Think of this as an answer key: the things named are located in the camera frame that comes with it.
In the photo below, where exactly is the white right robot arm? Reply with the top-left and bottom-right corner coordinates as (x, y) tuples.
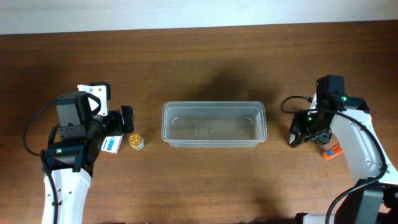
(289, 75), (397, 223)

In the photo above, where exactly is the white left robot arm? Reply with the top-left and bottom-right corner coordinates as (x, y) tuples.
(40, 91), (134, 223)

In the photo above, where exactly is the clear plastic container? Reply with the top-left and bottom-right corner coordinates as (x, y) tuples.
(161, 101), (267, 148)

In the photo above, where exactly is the white Panadol box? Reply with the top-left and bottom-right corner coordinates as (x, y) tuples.
(100, 134), (124, 154)

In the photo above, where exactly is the gold lid balm jar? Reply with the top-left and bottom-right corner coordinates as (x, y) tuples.
(128, 134), (144, 150)

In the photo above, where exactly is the orange glue stick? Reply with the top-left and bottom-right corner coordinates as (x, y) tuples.
(322, 143), (343, 161)

